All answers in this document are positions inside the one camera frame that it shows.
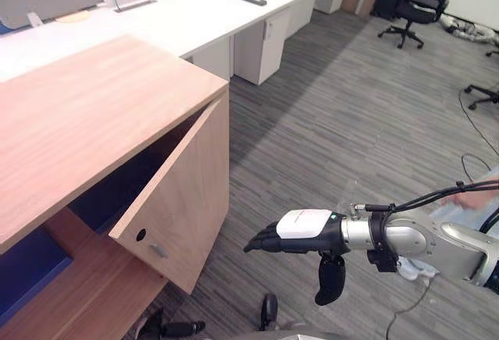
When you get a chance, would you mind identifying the white crumpled cloth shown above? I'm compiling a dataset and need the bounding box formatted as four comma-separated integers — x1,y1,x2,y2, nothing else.
397,257,438,283

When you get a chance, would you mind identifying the long white desk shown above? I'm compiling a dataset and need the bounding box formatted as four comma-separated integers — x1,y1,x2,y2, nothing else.
0,0,375,83

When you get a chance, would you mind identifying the white bundle on floor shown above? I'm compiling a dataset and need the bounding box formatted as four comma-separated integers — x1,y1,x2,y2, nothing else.
439,16,499,43

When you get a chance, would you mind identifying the silver cabinet door handle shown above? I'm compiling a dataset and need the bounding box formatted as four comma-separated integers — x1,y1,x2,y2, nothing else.
149,242,169,259

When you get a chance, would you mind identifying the silver desk cable flap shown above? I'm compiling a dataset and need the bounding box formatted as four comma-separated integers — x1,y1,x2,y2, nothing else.
102,0,157,13

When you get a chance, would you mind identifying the wooden office cabinet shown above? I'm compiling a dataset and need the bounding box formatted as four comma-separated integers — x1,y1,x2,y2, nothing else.
0,34,231,340

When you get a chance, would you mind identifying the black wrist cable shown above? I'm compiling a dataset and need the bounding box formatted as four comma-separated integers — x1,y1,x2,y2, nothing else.
349,182,499,216

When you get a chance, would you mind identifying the black office chair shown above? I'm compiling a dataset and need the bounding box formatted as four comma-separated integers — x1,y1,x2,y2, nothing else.
377,0,463,50

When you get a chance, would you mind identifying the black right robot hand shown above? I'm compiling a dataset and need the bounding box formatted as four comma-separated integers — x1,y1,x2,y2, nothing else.
243,209,350,306

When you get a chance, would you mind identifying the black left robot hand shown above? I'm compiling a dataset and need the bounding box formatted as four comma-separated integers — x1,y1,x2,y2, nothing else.
134,308,207,340

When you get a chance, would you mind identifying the person's hand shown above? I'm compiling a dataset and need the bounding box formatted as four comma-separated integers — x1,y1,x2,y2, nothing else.
448,175,499,211

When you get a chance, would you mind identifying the grey floor cable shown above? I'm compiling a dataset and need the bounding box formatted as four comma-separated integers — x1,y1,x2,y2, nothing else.
384,277,431,340

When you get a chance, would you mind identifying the black floor cable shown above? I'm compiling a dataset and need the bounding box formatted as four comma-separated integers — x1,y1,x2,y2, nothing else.
457,89,499,186

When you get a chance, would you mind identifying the tan paper folder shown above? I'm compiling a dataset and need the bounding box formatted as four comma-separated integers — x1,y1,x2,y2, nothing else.
55,9,92,23

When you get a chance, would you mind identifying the wooden cabinet door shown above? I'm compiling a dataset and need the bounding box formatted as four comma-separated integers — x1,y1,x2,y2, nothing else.
108,96,231,296

